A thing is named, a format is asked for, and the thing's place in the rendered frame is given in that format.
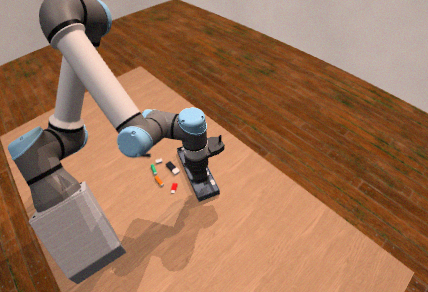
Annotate grey three-compartment bin rack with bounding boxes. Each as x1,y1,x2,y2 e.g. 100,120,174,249
177,146,220,202

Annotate red usb stick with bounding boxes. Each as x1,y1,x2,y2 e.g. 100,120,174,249
171,183,178,193

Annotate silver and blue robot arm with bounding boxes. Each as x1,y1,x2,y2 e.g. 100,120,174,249
8,0,207,213

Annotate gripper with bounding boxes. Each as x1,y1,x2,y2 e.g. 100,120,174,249
181,135,225,186

